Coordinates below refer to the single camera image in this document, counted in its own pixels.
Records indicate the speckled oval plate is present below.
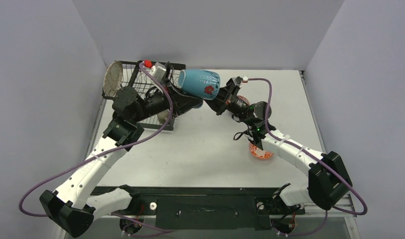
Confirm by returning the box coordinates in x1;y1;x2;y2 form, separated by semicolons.
102;61;123;99

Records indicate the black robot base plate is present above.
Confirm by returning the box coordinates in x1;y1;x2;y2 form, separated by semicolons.
74;186;322;232

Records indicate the black wire dish rack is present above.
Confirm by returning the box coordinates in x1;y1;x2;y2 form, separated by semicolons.
102;61;186;131

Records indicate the orange floral bowl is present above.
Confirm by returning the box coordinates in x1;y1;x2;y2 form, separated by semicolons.
249;143;274;160

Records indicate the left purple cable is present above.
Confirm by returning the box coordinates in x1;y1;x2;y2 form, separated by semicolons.
18;61;174;218

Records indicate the white and blue cup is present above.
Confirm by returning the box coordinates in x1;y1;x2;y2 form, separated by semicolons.
178;69;220;100

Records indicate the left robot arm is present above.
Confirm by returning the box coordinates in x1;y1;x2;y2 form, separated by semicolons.
39;71;218;238

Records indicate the red patterned upturned bowl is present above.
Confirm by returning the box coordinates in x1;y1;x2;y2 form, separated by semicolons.
238;95;250;105

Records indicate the olive green ceramic mug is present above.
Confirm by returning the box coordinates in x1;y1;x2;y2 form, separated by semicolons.
156;110;171;125

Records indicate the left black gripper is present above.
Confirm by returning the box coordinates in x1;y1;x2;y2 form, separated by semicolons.
132;79;203;123

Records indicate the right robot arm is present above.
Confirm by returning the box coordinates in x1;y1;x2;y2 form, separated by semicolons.
203;77;352;213

